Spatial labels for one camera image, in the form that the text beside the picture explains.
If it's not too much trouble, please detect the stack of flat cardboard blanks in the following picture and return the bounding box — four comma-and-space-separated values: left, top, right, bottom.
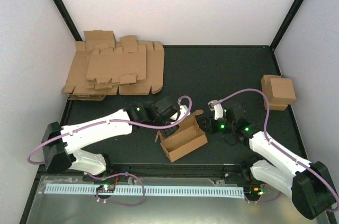
62, 30, 165, 101

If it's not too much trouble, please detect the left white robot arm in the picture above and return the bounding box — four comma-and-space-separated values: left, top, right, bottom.
42, 97, 188, 181

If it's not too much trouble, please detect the black frame post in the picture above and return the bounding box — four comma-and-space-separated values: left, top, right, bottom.
52, 0, 83, 41
270, 0, 304, 51

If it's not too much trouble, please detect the right controller circuit board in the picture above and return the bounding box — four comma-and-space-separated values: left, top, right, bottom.
244, 186, 267, 196

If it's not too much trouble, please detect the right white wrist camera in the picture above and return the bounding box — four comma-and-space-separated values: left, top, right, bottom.
208, 100, 224, 120

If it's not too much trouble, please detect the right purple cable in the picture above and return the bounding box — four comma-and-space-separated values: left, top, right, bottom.
210, 88, 339, 213

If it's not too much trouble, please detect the controller circuit board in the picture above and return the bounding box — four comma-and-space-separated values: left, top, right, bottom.
244, 186, 267, 196
96, 184, 116, 193

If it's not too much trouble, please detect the right black frame post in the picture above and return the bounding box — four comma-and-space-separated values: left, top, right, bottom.
270, 0, 304, 51

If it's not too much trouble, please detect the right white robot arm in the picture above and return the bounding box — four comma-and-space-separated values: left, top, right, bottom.
198, 100, 338, 219

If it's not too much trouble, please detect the light blue slotted cable duct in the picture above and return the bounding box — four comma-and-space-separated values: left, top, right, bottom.
44, 184, 245, 199

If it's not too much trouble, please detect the left black frame post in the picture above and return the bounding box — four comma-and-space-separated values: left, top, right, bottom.
52, 0, 83, 41

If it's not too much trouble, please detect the left controller circuit board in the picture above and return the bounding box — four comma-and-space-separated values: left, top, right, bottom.
96, 184, 116, 193

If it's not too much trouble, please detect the cardboard box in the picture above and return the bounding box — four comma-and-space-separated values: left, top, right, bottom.
155, 110, 208, 163
269, 78, 297, 105
261, 75, 288, 111

